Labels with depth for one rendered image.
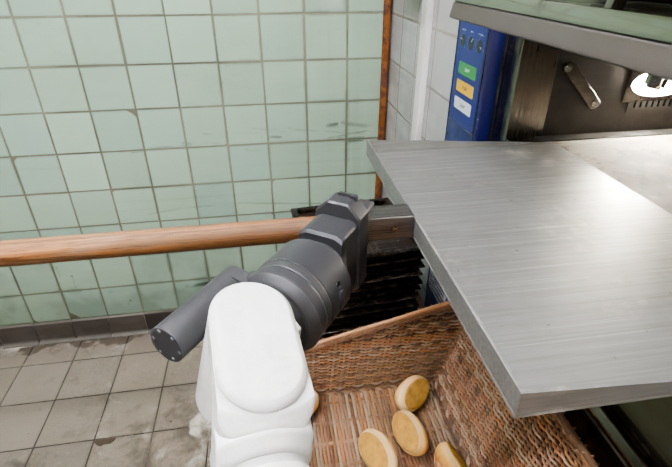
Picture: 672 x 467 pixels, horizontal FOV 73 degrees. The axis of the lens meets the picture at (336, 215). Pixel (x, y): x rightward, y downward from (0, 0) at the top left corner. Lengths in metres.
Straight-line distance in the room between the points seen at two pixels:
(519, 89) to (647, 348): 0.57
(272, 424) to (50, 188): 1.77
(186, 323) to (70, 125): 1.54
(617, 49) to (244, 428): 0.44
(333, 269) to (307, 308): 0.05
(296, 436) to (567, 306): 0.30
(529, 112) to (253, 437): 0.80
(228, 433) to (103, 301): 1.97
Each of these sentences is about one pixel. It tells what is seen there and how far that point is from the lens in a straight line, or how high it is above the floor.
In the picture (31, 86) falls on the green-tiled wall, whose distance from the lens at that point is 1.89.
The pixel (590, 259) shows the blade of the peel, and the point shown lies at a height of 1.18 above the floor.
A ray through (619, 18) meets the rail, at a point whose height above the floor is 1.44.
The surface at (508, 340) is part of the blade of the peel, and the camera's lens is 0.45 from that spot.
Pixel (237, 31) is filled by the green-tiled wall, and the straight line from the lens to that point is 1.70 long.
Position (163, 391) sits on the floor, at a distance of 2.04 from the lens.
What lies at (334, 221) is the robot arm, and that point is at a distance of 0.48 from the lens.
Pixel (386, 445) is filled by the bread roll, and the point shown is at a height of 0.65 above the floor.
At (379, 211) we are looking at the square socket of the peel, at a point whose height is 1.21.
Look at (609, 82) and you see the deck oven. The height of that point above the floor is 1.28.
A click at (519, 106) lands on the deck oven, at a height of 1.24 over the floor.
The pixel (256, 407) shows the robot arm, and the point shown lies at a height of 1.24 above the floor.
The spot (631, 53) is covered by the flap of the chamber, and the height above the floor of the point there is 1.41.
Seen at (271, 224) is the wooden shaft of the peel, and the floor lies 1.21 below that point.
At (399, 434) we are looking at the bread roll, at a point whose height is 0.62.
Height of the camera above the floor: 1.48
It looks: 29 degrees down
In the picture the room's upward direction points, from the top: straight up
